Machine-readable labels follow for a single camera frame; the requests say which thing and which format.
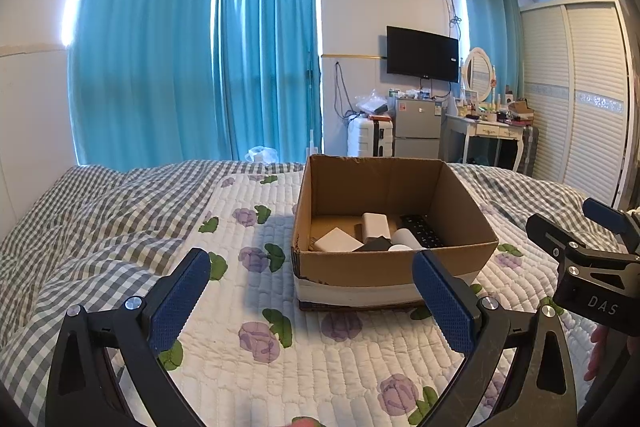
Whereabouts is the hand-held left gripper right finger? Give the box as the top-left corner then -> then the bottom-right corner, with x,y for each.
411,251 -> 581,427

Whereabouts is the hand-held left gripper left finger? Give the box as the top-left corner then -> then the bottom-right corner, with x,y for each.
45,248 -> 212,427

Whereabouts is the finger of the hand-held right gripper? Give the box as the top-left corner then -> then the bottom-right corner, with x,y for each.
582,198 -> 640,253
526,213 -> 640,277

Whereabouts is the black remote control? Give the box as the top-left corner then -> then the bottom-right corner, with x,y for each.
399,214 -> 445,250

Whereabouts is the white cylindrical stick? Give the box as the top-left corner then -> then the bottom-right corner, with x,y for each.
389,229 -> 427,253

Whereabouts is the brown cardboard box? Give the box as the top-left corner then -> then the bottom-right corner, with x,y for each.
291,154 -> 500,312

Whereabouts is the black power adapter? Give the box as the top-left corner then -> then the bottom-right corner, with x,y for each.
352,236 -> 393,253

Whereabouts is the cream rectangular block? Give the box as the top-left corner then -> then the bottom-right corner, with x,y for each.
361,213 -> 391,242

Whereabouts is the white square box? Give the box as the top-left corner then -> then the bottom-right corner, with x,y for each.
314,228 -> 365,253

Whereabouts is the person's right hand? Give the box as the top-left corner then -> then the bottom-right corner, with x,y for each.
584,324 -> 631,383

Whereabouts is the silver suitcase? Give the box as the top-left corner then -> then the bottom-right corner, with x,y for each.
517,124 -> 540,175

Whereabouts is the grey checked bedsheet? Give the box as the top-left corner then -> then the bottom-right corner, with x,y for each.
0,159 -> 626,427

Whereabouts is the white louvered wardrobe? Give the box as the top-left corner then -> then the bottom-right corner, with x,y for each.
517,0 -> 633,210

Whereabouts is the white dressing table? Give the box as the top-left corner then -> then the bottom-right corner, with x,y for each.
442,112 -> 526,170

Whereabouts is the white floral quilt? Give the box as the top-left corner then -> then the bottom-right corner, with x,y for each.
107,172 -> 621,427

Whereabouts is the white plastic bag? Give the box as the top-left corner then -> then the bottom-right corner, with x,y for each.
245,146 -> 278,164

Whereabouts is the silver small fridge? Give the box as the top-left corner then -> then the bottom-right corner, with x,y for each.
393,97 -> 443,160

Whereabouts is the oval white mirror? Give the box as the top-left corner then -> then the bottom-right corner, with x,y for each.
462,47 -> 493,104

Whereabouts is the white suitcase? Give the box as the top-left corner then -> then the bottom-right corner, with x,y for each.
347,114 -> 396,158

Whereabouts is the clear plastic bag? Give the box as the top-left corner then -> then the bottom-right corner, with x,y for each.
355,92 -> 393,115

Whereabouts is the teal curtain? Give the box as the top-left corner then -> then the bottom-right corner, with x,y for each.
457,0 -> 523,108

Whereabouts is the wide blue curtain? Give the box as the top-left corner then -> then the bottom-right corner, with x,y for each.
67,0 -> 223,168

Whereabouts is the narrow blue curtain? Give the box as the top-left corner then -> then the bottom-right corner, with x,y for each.
212,0 -> 323,162

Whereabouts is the black wall television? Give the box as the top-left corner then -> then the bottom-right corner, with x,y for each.
386,26 -> 460,84

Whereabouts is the hanging dark cable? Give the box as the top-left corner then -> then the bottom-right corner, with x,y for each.
334,61 -> 356,120

